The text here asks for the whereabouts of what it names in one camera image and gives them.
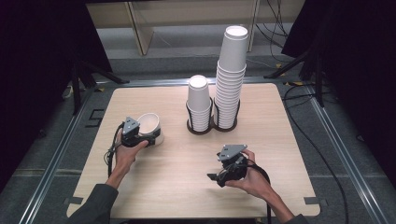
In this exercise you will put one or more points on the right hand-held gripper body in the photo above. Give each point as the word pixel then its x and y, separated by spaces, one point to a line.
pixel 232 165

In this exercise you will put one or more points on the person's left hand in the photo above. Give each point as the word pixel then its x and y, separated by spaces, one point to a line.
pixel 126 157

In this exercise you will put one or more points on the grey table corner bracket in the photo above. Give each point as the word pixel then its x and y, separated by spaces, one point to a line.
pixel 73 201
pixel 314 201

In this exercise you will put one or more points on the black curtain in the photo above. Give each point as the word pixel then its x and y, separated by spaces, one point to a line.
pixel 358 62
pixel 34 62

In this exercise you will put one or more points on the white paper cup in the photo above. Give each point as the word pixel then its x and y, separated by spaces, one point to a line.
pixel 149 123

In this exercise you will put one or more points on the metal floor rail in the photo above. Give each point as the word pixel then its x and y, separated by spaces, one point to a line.
pixel 155 82
pixel 345 155
pixel 53 165

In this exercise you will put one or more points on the black metal stand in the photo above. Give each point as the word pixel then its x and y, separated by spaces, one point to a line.
pixel 77 87
pixel 318 77

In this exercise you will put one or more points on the tall stack of white cups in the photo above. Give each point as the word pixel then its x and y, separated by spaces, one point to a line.
pixel 232 62

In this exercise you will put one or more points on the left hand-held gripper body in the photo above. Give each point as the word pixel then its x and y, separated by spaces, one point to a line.
pixel 130 132

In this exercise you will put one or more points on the person's right hand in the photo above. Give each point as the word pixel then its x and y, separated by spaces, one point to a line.
pixel 253 180

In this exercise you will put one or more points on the beige wooden cabinet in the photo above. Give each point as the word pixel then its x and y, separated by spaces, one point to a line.
pixel 186 12

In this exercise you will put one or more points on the short stack of white cups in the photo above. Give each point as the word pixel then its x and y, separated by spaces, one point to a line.
pixel 198 96

